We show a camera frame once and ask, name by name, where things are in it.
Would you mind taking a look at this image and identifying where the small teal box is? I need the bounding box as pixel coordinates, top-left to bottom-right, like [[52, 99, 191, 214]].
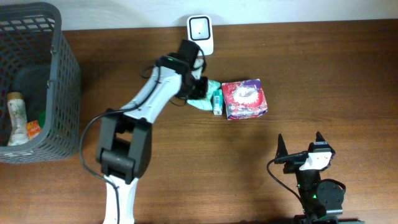
[[213, 89, 223, 116]]

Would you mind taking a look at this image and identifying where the teal wet wipes pouch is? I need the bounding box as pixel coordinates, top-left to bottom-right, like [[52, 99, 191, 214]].
[[187, 80, 221, 111]]

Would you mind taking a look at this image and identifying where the red purple tissue pack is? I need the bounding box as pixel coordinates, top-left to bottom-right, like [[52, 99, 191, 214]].
[[221, 78, 268, 120]]

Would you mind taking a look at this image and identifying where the small orange box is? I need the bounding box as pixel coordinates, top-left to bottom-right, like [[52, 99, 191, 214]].
[[26, 120, 41, 140]]

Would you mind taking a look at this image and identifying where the white tube with tan cap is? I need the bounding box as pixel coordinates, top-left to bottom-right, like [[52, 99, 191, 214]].
[[7, 92, 29, 146]]

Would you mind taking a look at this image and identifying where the green jar with green lid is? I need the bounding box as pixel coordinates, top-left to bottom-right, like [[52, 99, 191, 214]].
[[37, 111, 46, 129]]

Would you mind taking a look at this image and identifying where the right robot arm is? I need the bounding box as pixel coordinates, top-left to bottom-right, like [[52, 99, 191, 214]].
[[271, 132, 346, 223]]

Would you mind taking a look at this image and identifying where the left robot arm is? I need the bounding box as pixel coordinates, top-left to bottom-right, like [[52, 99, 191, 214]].
[[96, 40, 208, 223]]

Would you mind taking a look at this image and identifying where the grey plastic mesh basket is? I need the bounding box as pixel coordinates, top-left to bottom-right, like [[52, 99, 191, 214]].
[[1, 2, 81, 164]]

